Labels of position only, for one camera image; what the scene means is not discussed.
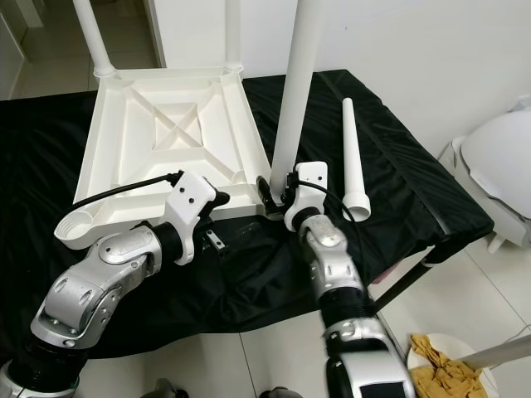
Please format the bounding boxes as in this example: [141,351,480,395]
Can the black table cloth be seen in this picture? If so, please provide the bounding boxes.
[0,69,494,362]

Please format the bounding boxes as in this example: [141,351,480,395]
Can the white plastic table top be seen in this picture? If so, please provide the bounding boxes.
[54,66,270,250]

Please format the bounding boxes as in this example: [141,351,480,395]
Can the white round plate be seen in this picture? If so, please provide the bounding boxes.
[407,332,499,398]

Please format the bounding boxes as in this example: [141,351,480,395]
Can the grey right robot foot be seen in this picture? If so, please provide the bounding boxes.
[261,386,300,398]

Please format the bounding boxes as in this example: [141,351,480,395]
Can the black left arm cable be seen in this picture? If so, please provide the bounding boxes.
[71,172,185,212]

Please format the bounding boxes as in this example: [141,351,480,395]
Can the yellow crumpled cloth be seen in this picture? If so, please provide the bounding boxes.
[409,334,494,398]

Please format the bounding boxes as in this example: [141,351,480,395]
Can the black metal table leg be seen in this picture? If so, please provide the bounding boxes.
[369,257,436,314]

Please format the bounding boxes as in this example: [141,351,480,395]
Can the white plastic table leg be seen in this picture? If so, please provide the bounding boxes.
[270,0,326,193]
[224,0,246,71]
[342,97,373,221]
[73,0,119,80]

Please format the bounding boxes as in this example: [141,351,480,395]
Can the white door frame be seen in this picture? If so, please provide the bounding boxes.
[143,0,167,69]

